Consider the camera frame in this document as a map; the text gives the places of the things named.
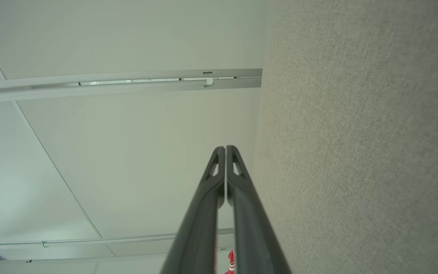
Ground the red Bulls jersey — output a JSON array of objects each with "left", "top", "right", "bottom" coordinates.
[{"left": 225, "top": 247, "right": 236, "bottom": 274}]

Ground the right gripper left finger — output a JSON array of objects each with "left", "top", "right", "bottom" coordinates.
[{"left": 160, "top": 147, "right": 225, "bottom": 274}]

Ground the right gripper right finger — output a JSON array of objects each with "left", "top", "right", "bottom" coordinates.
[{"left": 227, "top": 145, "right": 292, "bottom": 274}]

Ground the white aluminium rail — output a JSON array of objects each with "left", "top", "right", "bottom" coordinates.
[
  {"left": 0, "top": 68, "right": 263, "bottom": 104},
  {"left": 0, "top": 228, "right": 235, "bottom": 249}
]

